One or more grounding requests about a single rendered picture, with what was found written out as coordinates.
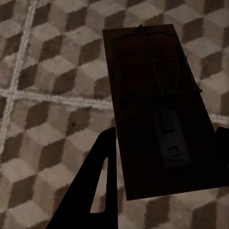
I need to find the mousetrap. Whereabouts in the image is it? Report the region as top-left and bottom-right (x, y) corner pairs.
(103, 24), (229, 201)

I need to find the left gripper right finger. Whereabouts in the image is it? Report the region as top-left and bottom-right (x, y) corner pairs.
(216, 127), (229, 165)

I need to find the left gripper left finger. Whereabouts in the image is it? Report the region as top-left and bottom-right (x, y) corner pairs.
(46, 127), (118, 229)

